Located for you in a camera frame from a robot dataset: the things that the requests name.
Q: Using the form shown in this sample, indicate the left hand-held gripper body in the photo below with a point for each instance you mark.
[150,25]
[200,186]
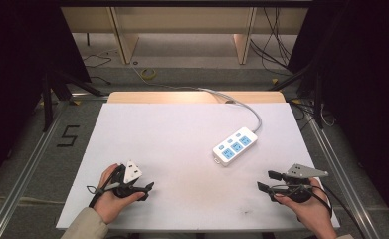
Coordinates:
[131,172]

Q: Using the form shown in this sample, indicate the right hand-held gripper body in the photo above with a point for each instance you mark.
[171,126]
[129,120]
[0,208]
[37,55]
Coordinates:
[305,171]

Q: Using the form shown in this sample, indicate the white power strip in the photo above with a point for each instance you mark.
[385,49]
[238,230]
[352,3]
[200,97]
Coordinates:
[235,146]

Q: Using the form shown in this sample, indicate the person's left hand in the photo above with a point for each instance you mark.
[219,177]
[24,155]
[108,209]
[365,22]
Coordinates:
[108,202]

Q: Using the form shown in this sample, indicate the person's right hand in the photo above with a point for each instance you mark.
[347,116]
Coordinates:
[311,214]

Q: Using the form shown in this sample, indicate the white board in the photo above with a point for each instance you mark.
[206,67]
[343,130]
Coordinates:
[168,139]

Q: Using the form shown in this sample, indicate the black metal stand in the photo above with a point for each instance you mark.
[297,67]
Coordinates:
[318,99]
[46,99]

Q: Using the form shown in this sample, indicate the wooden table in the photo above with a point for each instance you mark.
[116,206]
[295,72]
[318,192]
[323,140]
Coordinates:
[168,97]

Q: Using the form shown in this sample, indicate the yellow tape roll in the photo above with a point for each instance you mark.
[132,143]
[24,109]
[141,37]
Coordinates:
[142,73]

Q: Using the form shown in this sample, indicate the black curtain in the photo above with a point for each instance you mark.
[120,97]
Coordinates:
[19,66]
[364,83]

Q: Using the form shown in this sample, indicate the aluminium floor rail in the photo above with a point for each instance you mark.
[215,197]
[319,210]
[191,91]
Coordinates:
[340,176]
[26,172]

